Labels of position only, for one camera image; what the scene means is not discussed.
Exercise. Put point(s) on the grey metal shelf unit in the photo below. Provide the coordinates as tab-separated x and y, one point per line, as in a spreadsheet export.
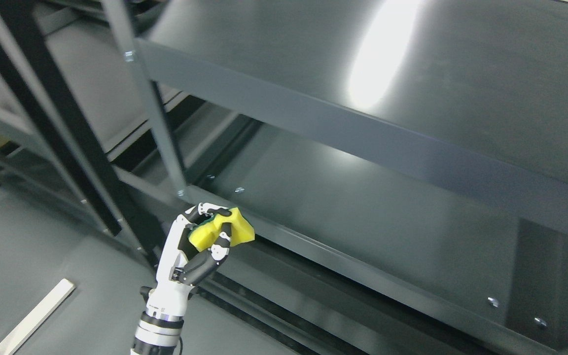
417	147

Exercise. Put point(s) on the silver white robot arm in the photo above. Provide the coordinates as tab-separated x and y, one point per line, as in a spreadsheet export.
154	336

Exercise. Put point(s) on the black metal shelf rack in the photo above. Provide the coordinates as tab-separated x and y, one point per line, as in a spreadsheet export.
30	73

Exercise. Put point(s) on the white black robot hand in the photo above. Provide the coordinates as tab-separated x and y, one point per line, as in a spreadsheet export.
177	273

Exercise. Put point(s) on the white floor strip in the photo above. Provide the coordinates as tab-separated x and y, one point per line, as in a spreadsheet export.
36	317

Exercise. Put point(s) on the green yellow sponge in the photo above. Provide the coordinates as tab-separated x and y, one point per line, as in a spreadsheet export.
205	234

